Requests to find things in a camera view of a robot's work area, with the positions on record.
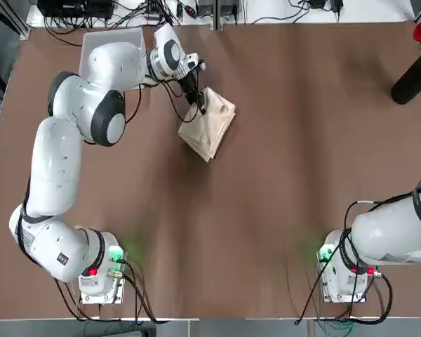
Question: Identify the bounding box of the black flat electronics box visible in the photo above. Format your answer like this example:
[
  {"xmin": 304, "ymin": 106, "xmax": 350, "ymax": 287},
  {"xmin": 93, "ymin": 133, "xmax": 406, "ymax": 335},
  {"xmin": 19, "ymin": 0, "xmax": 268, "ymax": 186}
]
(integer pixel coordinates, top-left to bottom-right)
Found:
[{"xmin": 37, "ymin": 0, "xmax": 115, "ymax": 18}]

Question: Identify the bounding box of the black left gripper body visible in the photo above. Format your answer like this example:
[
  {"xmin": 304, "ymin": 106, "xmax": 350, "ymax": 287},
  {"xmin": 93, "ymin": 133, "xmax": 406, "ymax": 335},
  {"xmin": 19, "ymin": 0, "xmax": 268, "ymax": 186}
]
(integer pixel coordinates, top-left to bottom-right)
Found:
[{"xmin": 177, "ymin": 71, "xmax": 199, "ymax": 94}]

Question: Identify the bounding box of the black finned electronics box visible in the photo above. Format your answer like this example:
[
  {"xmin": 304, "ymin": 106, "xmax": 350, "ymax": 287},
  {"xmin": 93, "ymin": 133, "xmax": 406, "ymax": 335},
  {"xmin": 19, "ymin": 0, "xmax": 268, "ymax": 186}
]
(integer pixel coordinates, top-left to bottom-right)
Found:
[
  {"xmin": 220, "ymin": 0, "xmax": 238, "ymax": 17},
  {"xmin": 196, "ymin": 0, "xmax": 214, "ymax": 17}
]

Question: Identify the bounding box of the clear plastic box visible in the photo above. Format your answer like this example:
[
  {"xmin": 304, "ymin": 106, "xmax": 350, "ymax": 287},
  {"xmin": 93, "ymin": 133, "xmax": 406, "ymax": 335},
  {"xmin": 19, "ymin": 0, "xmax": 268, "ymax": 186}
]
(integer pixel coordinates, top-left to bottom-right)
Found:
[{"xmin": 78, "ymin": 27, "xmax": 147, "ymax": 81}]

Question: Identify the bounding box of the cream tablecloth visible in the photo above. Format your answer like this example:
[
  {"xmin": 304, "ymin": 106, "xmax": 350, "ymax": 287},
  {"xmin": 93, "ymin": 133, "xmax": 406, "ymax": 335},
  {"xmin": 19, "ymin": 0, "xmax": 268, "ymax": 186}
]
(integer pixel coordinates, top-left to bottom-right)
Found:
[{"xmin": 178, "ymin": 86, "xmax": 237, "ymax": 164}]

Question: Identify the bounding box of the black cable hub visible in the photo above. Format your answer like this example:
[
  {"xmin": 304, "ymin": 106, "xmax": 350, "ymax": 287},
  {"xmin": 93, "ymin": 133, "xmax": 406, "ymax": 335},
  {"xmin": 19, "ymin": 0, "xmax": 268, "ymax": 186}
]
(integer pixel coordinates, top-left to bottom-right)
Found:
[{"xmin": 143, "ymin": 1, "xmax": 169, "ymax": 22}]

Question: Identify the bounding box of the white side desk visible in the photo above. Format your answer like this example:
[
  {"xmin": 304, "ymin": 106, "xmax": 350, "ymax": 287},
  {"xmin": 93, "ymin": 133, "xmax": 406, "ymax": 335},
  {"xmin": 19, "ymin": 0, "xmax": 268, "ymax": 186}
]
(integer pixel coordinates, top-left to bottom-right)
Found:
[{"xmin": 25, "ymin": 0, "xmax": 420, "ymax": 26}]

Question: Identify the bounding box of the aluminium frame beam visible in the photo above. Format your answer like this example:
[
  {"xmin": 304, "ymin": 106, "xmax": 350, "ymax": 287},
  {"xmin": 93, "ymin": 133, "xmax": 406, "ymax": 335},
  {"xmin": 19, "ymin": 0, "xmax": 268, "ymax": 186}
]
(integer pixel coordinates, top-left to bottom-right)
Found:
[{"xmin": 5, "ymin": 10, "xmax": 32, "ymax": 40}]

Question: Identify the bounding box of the black vase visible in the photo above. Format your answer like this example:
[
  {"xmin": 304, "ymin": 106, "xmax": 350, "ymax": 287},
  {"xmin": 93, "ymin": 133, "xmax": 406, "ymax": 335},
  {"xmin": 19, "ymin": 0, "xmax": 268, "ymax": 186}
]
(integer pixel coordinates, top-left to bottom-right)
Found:
[{"xmin": 390, "ymin": 55, "xmax": 421, "ymax": 106}]

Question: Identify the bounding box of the aluminium frame post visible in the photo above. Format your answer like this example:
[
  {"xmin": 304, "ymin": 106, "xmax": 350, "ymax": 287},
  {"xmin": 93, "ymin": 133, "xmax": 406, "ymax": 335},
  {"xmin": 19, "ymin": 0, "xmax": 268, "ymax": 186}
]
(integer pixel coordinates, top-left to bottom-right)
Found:
[{"xmin": 211, "ymin": 0, "xmax": 226, "ymax": 32}]

